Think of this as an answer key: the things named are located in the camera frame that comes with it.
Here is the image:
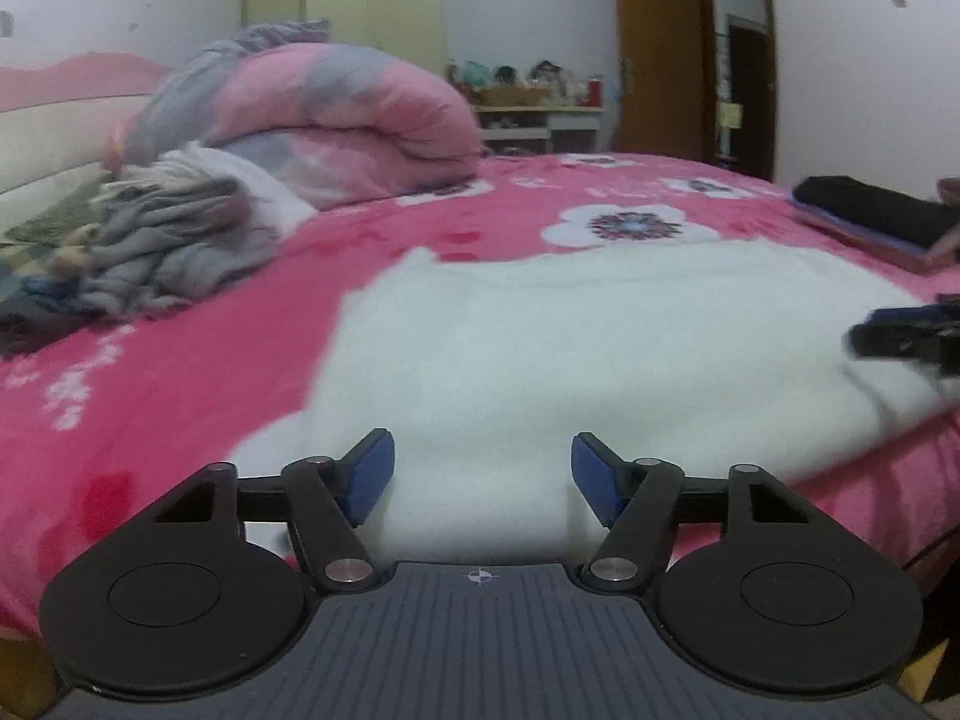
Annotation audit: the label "green patterned cloth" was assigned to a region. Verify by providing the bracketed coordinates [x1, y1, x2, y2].
[0, 184, 106, 275]

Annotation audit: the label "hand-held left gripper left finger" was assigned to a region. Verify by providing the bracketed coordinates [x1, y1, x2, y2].
[154, 429, 395, 593]

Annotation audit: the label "pale yellow wardrobe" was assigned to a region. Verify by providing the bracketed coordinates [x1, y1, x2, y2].
[240, 0, 447, 80]

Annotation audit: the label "pink grey rolled quilt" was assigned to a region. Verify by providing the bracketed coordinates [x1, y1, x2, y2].
[112, 19, 485, 211]

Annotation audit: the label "purple folded garment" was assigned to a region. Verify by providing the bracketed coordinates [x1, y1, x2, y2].
[787, 199, 955, 275]

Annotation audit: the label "cardboard box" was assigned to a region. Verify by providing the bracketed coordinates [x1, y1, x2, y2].
[480, 86, 548, 107]

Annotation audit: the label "black folded clothes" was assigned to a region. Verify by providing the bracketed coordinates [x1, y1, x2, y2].
[793, 175, 960, 248]

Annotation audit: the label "pink white headboard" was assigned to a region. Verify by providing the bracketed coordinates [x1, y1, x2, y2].
[0, 52, 173, 233]

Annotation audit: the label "grey clothes pile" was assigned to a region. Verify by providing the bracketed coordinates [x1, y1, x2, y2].
[75, 176, 278, 316]

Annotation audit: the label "white garment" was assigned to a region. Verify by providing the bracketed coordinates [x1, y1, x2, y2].
[150, 142, 316, 233]

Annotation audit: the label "wooden door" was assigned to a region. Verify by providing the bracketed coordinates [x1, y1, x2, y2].
[613, 0, 721, 166]

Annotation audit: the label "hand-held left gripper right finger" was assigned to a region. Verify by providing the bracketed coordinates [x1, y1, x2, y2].
[571, 433, 812, 593]

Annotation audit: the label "white deer print sweater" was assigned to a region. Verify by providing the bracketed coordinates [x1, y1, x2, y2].
[232, 244, 960, 563]

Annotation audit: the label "pink floral bed blanket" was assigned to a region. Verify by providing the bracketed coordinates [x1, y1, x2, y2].
[0, 152, 960, 638]

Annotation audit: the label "white shelf desk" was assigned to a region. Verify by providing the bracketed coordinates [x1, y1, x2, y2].
[472, 101, 605, 156]

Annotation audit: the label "dark grey cloth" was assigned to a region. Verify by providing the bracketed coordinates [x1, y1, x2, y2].
[0, 292, 98, 361]

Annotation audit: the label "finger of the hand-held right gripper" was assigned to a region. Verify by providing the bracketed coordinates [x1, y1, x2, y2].
[847, 304, 960, 376]

